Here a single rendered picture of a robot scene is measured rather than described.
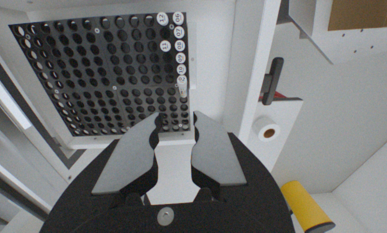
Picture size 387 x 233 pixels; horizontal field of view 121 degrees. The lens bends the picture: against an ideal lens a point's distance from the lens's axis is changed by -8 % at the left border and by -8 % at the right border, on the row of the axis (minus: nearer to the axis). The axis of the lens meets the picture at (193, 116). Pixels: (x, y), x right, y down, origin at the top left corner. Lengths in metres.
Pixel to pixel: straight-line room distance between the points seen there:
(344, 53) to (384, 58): 1.67
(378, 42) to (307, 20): 0.24
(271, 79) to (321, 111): 1.76
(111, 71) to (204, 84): 0.16
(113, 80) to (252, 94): 0.20
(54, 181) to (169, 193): 0.49
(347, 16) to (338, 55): 0.11
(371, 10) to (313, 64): 1.18
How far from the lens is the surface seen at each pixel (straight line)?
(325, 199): 3.83
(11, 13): 0.34
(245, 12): 0.23
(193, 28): 0.24
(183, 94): 0.18
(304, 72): 1.55
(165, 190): 0.68
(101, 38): 0.21
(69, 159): 0.34
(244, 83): 0.20
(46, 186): 0.33
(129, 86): 0.21
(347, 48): 0.54
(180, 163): 0.52
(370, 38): 0.59
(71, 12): 0.31
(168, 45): 0.18
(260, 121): 0.44
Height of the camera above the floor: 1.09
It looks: 59 degrees down
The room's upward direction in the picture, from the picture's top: 173 degrees clockwise
